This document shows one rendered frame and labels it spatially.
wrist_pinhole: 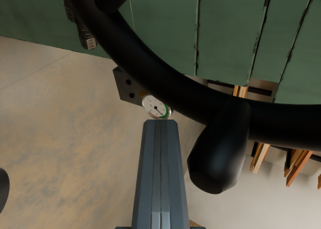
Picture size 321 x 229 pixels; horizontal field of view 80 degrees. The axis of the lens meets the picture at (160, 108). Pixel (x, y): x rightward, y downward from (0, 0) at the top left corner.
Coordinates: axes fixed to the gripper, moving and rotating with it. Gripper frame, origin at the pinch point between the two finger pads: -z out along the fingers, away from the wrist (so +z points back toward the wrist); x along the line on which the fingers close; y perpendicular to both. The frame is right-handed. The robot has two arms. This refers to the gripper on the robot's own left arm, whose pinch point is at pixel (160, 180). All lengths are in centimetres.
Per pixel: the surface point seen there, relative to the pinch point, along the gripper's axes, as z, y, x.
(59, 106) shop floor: -68, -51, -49
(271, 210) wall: -125, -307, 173
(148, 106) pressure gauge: -23.9, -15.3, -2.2
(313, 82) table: -17.6, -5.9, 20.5
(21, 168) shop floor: -44, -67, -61
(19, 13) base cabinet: -51, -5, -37
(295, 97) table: -18.1, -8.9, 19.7
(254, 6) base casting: -22.2, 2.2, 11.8
